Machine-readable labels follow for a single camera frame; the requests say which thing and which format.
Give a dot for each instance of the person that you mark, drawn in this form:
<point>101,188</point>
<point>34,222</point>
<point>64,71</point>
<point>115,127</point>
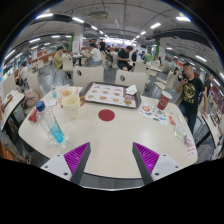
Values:
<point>95,55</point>
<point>190,93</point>
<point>124,58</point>
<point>24,72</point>
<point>58,60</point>

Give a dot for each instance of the clear blue-capped water bottle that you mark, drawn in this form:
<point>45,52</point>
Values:
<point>53,128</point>

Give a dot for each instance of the pink bag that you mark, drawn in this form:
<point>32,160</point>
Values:
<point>31,98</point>

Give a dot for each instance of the colourful printed flyer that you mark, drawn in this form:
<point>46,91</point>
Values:
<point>153,114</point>

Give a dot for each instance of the group of cream chairs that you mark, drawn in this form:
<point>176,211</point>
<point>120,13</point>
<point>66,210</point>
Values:
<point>67,63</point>

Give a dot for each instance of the neighbouring cream table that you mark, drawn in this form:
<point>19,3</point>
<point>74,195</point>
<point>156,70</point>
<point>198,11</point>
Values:
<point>11,105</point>

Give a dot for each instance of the ceiling lights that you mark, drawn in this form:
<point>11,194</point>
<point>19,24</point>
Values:
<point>45,15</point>

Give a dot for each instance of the flat round red coaster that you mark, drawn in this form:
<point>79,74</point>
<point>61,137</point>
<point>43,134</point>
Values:
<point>106,115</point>

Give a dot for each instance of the small teal bottle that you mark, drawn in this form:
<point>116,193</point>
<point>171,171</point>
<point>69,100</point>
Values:
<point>54,93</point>

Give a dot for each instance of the cream chair with round hole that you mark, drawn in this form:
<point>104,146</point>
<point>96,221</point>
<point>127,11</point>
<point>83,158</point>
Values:
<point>133,79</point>
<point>90,76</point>

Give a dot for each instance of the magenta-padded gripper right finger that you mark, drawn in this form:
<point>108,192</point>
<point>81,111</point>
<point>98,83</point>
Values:
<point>165,165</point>

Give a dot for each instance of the red flat packet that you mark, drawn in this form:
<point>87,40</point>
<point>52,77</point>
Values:
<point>33,116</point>

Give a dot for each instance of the clear plastic packet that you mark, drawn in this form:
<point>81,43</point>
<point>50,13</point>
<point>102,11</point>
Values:
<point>180,132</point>

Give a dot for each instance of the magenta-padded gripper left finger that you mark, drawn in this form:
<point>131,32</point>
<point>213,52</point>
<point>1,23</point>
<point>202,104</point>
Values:
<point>56,165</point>

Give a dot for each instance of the ceiling air conditioner unit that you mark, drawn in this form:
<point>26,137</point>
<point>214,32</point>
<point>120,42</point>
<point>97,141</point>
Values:
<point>99,15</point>

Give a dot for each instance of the red paper cup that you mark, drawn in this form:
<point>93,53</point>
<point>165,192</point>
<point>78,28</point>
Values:
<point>164,101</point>

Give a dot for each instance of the crumpled white napkin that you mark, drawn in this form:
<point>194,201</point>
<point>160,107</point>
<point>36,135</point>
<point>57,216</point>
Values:
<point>131,90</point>

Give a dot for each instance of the small red sachet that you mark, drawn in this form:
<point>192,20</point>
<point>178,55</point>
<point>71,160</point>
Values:
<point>172,120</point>

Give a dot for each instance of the clear wrapper with fried food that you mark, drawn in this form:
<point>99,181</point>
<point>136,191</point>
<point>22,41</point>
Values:
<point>67,92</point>

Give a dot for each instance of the white red-edged leaflet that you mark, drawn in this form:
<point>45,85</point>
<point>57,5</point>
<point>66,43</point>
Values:
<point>50,102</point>

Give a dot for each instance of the dark food tray with liner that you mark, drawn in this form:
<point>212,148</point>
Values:
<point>106,95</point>

